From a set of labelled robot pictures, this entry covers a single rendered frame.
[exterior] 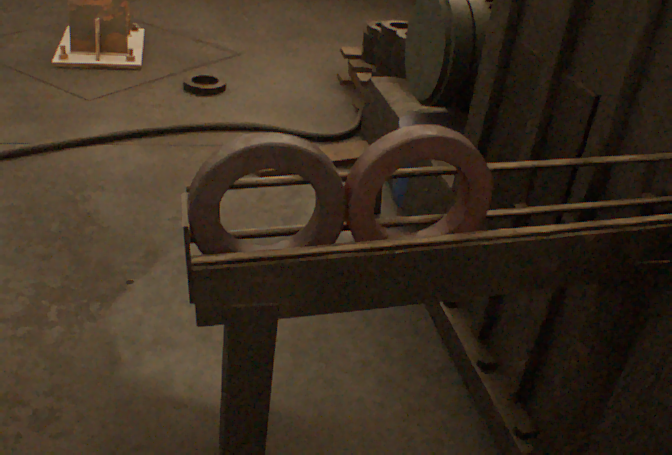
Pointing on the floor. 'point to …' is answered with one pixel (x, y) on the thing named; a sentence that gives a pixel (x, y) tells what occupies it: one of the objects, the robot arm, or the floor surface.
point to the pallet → (376, 56)
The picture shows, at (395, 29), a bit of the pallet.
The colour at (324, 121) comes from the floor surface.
